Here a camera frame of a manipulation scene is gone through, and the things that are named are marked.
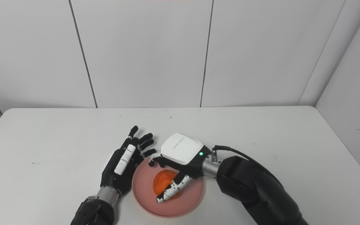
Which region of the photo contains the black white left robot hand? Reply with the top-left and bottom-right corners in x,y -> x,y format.
101,126 -> 157,196

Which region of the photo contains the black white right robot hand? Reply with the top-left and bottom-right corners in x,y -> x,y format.
149,133 -> 213,204

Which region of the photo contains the orange fruit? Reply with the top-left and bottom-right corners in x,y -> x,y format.
153,170 -> 183,199

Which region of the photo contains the pink round plate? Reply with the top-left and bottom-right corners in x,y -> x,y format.
132,158 -> 205,218

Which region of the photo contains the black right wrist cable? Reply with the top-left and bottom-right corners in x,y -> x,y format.
211,145 -> 262,169

